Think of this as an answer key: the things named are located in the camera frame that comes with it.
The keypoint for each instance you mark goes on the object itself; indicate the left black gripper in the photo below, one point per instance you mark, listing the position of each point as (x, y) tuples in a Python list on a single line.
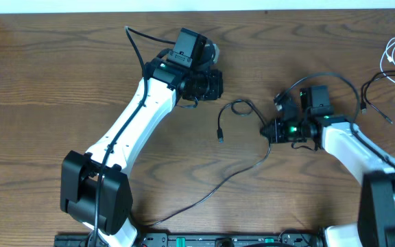
[(212, 84)]

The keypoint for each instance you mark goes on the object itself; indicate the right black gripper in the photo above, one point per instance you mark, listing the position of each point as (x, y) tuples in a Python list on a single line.
[(273, 132)]

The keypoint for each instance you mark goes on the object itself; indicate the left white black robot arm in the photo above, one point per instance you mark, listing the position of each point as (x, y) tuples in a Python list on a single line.
[(95, 187)]

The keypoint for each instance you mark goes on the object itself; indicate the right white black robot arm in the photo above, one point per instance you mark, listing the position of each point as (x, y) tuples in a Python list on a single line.
[(374, 169)]

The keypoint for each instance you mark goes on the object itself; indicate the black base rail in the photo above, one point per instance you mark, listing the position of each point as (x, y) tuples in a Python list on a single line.
[(286, 238)]

